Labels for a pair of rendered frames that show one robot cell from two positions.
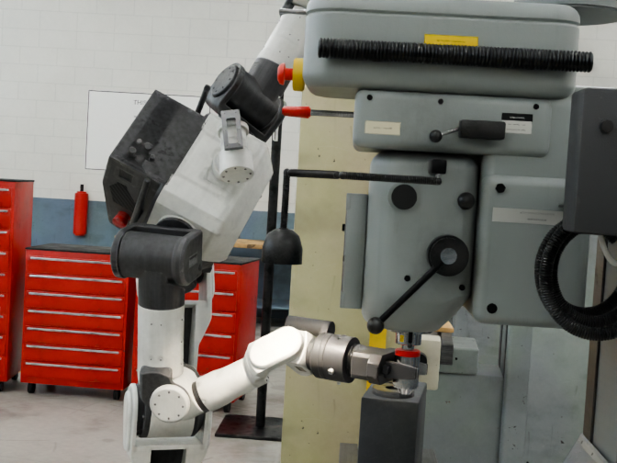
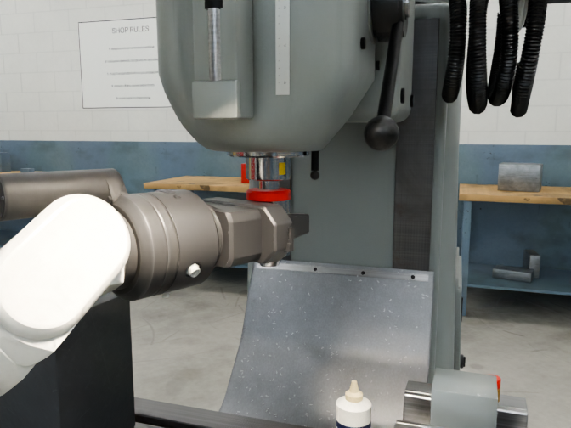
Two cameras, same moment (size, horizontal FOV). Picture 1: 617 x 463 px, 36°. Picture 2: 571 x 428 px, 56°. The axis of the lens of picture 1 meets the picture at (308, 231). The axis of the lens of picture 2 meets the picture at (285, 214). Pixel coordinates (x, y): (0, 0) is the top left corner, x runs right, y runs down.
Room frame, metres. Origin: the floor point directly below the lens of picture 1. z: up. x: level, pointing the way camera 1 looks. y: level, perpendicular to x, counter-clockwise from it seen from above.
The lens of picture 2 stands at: (1.59, 0.35, 1.33)
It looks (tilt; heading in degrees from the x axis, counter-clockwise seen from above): 9 degrees down; 285
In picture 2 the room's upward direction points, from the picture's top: straight up
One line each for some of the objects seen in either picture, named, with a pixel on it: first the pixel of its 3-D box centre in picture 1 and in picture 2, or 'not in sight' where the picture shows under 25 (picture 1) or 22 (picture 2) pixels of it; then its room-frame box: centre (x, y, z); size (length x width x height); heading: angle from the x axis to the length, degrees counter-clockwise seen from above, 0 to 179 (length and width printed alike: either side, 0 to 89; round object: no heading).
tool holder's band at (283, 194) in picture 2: (407, 352); (268, 194); (1.75, -0.20, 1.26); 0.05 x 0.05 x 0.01
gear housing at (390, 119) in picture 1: (445, 127); not in sight; (1.75, -0.24, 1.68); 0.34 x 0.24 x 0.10; 87
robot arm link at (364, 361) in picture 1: (361, 363); (201, 237); (1.79, -0.11, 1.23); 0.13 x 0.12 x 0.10; 154
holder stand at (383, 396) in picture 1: (393, 428); (35, 357); (2.07, -0.21, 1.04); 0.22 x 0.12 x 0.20; 169
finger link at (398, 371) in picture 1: (399, 371); (291, 227); (1.72, -0.18, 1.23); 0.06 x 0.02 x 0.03; 64
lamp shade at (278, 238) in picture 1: (282, 245); not in sight; (1.69, 0.04, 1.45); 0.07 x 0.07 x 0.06
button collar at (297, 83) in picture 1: (298, 74); not in sight; (1.76, 0.03, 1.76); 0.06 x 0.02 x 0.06; 177
